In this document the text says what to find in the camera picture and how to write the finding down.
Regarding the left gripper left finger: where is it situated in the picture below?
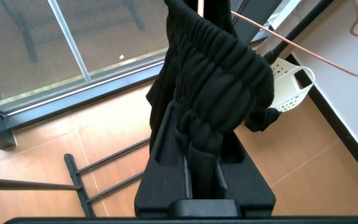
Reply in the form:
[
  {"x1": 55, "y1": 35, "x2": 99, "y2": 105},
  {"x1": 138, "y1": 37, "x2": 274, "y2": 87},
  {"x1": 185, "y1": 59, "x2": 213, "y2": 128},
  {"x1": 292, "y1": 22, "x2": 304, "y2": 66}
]
[{"x1": 134, "y1": 102, "x2": 193, "y2": 218}]

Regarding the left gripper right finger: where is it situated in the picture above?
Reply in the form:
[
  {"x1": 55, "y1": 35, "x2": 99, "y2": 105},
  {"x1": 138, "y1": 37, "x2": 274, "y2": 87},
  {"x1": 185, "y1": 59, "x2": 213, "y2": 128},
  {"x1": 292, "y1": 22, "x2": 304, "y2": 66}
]
[{"x1": 216, "y1": 132, "x2": 276, "y2": 217}]

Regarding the black clothes rack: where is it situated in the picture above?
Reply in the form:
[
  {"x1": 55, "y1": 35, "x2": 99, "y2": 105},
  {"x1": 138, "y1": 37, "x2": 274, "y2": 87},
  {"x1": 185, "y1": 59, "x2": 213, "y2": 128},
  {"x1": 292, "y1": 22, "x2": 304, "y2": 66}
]
[{"x1": 0, "y1": 0, "x2": 335, "y2": 218}]

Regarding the white laundry basket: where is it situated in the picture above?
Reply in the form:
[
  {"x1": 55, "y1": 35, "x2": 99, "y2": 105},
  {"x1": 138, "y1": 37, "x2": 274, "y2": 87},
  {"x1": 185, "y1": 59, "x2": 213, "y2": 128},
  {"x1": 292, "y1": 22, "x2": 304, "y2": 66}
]
[{"x1": 267, "y1": 57, "x2": 317, "y2": 113}]

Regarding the beige curtain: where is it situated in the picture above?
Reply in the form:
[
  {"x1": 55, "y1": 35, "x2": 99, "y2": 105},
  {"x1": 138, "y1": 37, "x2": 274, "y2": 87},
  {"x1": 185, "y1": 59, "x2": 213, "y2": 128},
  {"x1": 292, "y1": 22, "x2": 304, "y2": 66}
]
[{"x1": 250, "y1": 0, "x2": 306, "y2": 44}]

